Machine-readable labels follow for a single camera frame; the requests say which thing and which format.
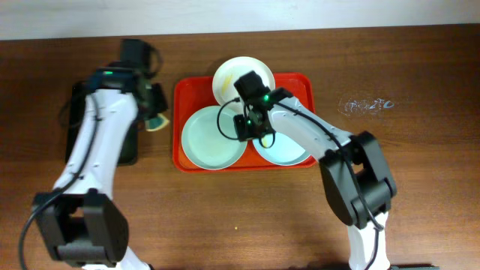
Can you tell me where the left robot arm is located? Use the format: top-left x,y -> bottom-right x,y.
18,39 -> 169,269

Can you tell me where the red plastic tray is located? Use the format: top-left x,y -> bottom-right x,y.
172,72 -> 316,173

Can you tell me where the white plate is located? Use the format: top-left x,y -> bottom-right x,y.
212,56 -> 275,105

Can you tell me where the green and yellow sponge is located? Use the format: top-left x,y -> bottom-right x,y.
145,113 -> 170,132

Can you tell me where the light green plate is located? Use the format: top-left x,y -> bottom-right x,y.
181,106 -> 247,170

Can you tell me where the light blue plate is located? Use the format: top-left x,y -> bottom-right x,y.
253,132 -> 310,167

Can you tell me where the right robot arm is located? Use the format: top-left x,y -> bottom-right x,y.
233,71 -> 398,269

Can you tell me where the black plastic tray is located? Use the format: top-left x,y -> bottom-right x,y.
58,81 -> 138,166

